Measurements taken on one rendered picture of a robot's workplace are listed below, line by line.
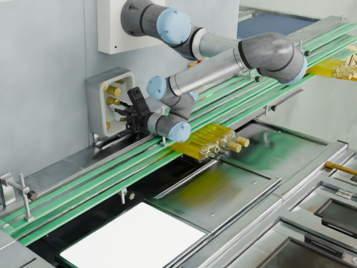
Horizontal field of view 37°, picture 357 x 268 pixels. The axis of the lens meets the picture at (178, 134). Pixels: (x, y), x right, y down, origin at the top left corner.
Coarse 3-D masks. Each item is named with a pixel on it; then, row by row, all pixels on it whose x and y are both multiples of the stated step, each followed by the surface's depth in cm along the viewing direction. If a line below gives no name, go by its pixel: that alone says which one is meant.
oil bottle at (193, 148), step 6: (192, 138) 219; (174, 144) 220; (180, 144) 218; (186, 144) 216; (192, 144) 215; (198, 144) 214; (204, 144) 214; (180, 150) 219; (186, 150) 217; (192, 150) 214; (198, 150) 212; (204, 150) 211; (210, 150) 214; (192, 156) 216; (198, 156) 213; (204, 156) 212
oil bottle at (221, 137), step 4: (200, 128) 228; (204, 128) 228; (200, 132) 225; (204, 132) 224; (208, 132) 224; (212, 132) 224; (216, 132) 224; (208, 136) 222; (212, 136) 221; (216, 136) 221; (220, 136) 221; (224, 136) 221; (220, 140) 219; (224, 140) 220; (220, 144) 219
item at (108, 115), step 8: (128, 72) 202; (112, 80) 196; (128, 80) 206; (120, 88) 210; (128, 88) 208; (104, 96) 205; (112, 96) 208; (120, 96) 212; (128, 96) 209; (104, 104) 197; (104, 112) 198; (112, 112) 211; (104, 120) 199; (112, 120) 212; (120, 120) 213; (104, 128) 200; (112, 128) 207; (120, 128) 207
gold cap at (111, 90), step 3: (108, 87) 205; (111, 87) 204; (114, 87) 204; (108, 90) 204; (111, 90) 203; (114, 90) 203; (117, 90) 204; (120, 90) 205; (108, 93) 205; (111, 93) 204; (114, 93) 203; (117, 93) 204; (120, 93) 205
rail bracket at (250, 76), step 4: (236, 72) 250; (240, 72) 250; (236, 76) 251; (240, 76) 251; (244, 76) 248; (248, 76) 246; (252, 76) 246; (256, 76) 245; (260, 76) 244; (256, 80) 244; (260, 80) 244
